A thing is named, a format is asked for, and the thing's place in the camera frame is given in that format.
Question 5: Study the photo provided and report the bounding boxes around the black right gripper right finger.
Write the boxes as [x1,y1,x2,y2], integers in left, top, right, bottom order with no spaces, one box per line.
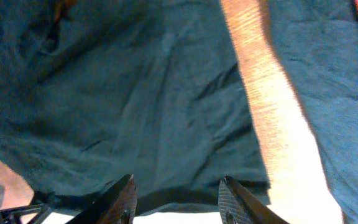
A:
[218,176,289,224]

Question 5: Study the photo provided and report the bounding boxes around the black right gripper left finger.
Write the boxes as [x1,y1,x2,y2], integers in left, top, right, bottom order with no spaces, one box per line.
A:
[67,175,137,224]

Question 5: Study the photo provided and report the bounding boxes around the black shorts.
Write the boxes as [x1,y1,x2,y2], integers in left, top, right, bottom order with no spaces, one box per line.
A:
[0,0,270,215]

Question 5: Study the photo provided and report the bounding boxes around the black garment under red shirt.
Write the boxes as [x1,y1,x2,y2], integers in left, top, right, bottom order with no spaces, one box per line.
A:
[268,0,358,223]

